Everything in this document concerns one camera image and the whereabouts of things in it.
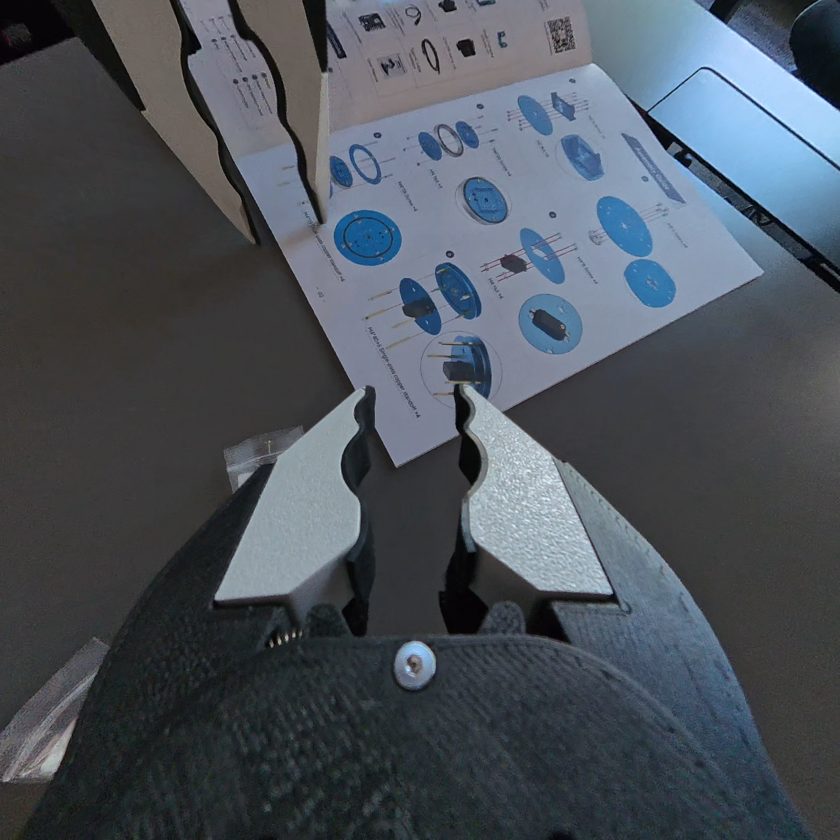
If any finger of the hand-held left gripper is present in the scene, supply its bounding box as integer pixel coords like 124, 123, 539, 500
91, 0, 260, 247
228, 0, 331, 224

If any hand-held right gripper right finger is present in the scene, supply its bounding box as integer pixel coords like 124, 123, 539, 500
438, 384, 616, 636

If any crumpled clear plastic bag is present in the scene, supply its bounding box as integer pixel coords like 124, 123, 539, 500
0, 640, 109, 785

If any printed assembly manual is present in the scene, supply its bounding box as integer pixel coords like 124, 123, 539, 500
180, 0, 765, 468

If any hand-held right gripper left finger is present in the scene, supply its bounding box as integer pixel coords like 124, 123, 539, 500
212, 386, 378, 637

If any grey desk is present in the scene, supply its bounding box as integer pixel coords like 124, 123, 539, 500
0, 0, 840, 840

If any small clear plastic bag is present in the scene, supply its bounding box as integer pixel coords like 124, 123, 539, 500
223, 427, 306, 490

